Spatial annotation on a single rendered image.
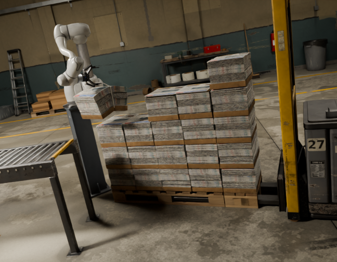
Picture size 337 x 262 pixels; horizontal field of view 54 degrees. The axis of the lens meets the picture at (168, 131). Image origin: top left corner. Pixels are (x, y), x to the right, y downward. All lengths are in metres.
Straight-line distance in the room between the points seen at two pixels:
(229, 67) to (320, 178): 1.06
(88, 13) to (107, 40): 0.89
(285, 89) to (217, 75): 0.55
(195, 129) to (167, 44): 6.88
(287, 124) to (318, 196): 0.61
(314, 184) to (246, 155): 0.55
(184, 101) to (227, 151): 0.54
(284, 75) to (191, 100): 0.79
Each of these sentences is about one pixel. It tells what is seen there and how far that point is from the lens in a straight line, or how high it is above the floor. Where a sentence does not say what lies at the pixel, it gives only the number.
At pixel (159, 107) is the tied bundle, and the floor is 0.95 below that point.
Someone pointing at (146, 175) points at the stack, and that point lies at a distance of 3.19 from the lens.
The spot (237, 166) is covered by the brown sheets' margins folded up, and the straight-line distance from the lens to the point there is 2.84.
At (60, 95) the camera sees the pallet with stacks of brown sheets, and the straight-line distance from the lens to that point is 9.30.
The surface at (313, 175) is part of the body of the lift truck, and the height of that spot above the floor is 0.39.
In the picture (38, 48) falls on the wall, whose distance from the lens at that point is 10.53.
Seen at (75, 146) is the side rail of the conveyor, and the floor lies 0.74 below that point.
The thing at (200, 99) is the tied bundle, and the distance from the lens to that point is 2.73.
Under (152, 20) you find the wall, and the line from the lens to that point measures 9.60.
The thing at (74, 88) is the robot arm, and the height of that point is 1.18.
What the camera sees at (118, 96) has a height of 1.08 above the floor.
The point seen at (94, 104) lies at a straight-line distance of 2.93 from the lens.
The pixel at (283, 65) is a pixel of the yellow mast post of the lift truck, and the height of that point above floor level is 1.22.
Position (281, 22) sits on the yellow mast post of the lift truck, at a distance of 2.36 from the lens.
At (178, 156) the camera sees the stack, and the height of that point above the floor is 0.50.
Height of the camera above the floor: 1.55
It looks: 16 degrees down
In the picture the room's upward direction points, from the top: 10 degrees counter-clockwise
